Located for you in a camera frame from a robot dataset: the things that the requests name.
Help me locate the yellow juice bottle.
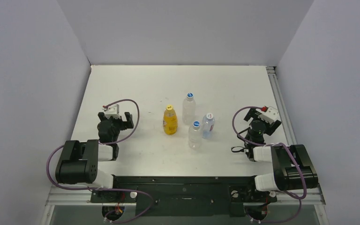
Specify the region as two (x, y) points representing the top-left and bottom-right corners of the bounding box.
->
(163, 107), (178, 135)

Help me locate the tall clear bottle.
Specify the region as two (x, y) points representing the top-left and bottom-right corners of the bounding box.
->
(182, 97), (196, 126)

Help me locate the yellow bottle cap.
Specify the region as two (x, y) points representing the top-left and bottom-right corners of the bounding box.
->
(166, 105), (173, 111)

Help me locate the blue white cap tall bottle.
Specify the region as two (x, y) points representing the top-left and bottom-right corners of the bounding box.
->
(187, 92), (194, 99)

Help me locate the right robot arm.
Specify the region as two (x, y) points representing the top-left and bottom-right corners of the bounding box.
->
(234, 106), (319, 200)

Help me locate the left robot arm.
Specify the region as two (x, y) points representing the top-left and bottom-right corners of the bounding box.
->
(55, 112), (134, 202)

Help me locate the small clear bottle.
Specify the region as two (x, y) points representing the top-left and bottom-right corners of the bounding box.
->
(202, 115), (215, 139)

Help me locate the near clear bottle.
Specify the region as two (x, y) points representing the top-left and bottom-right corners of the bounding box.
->
(188, 123), (202, 149)

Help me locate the white red cap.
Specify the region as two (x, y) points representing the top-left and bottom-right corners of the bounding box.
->
(206, 113), (214, 120)

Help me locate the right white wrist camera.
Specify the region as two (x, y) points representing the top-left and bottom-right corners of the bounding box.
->
(256, 106), (280, 124)

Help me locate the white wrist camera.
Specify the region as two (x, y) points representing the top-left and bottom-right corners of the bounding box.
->
(102, 104), (121, 119)
(256, 106), (280, 124)

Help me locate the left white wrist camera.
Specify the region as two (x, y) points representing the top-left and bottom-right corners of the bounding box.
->
(102, 104), (121, 119)

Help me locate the aluminium frame rail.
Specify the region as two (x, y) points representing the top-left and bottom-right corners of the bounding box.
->
(266, 66), (297, 144)

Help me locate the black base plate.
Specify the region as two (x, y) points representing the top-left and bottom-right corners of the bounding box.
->
(90, 176), (277, 219)

